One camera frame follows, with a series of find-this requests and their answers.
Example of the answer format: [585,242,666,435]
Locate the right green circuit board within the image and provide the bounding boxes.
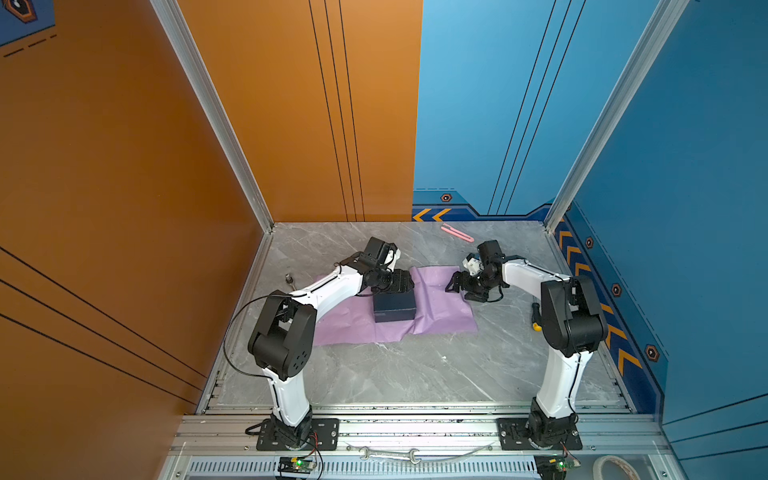
[534,457,568,480]

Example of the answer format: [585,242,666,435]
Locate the left green circuit board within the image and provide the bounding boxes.
[276,457,317,479]

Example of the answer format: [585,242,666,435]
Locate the yellow handled screwdriver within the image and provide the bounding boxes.
[531,302,542,332]

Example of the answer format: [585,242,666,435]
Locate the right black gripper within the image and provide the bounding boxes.
[444,271,499,302]

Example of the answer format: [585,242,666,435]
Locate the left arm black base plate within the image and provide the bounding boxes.
[256,415,340,452]

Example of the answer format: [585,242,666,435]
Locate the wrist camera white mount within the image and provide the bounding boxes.
[462,240,506,278]
[358,237,400,270]

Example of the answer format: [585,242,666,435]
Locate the dark navy gift box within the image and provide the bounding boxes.
[373,290,417,323]

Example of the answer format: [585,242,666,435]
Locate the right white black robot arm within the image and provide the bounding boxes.
[445,255,608,449]

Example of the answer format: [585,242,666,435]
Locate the silver wrench on rail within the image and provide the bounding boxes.
[358,447,422,465]

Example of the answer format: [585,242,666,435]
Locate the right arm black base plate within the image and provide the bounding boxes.
[496,418,583,451]

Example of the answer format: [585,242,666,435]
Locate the pink scissors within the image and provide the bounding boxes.
[440,224,475,243]

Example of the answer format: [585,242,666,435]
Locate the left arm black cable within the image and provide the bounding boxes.
[221,292,283,380]

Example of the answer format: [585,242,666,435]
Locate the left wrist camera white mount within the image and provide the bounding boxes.
[358,237,400,270]

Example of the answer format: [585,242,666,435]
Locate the white tape roll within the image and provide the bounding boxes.
[593,455,642,480]

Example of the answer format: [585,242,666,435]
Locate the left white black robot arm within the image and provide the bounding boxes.
[247,265,415,449]

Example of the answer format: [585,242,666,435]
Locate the pink wrapping paper sheet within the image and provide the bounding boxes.
[313,266,478,346]

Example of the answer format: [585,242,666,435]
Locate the green circuit board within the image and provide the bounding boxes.
[534,457,568,480]
[276,457,317,479]

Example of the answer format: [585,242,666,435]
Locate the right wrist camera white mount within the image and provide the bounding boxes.
[462,240,506,278]

